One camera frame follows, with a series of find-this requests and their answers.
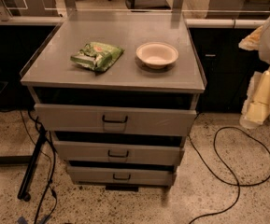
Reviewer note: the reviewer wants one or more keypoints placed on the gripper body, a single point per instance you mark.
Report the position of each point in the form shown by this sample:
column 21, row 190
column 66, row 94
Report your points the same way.
column 259, row 87

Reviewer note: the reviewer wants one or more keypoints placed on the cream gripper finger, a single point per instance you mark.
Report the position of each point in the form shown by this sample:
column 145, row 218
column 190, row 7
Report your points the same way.
column 253, row 115
column 251, row 41

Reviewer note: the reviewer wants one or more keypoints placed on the grey drawer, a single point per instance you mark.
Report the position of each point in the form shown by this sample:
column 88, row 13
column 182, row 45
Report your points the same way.
column 105, row 152
column 121, row 176
column 106, row 119

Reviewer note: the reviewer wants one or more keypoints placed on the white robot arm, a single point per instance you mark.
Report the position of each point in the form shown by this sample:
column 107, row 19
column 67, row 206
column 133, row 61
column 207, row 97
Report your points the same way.
column 264, row 55

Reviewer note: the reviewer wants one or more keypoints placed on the grey top drawer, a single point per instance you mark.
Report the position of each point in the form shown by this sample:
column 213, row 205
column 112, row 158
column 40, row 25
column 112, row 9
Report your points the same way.
column 106, row 119

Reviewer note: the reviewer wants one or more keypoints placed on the grey metal drawer cabinet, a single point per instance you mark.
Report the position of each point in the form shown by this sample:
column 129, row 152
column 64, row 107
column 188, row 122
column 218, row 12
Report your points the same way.
column 53, row 79

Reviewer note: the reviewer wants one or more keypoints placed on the grey bottom drawer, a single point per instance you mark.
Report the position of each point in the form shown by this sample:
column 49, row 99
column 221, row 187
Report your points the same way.
column 121, row 176

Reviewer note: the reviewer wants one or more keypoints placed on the white paper bowl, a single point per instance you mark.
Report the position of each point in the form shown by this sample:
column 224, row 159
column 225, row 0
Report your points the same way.
column 157, row 55

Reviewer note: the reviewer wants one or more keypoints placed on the green snack bag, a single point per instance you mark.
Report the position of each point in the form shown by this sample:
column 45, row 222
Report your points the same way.
column 97, row 56

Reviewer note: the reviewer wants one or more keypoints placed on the black table leg with caster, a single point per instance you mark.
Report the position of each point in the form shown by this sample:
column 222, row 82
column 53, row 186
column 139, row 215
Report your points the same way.
column 23, row 193

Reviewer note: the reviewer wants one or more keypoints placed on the white horizontal rail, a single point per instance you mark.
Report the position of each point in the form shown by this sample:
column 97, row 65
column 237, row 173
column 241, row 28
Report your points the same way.
column 192, row 23

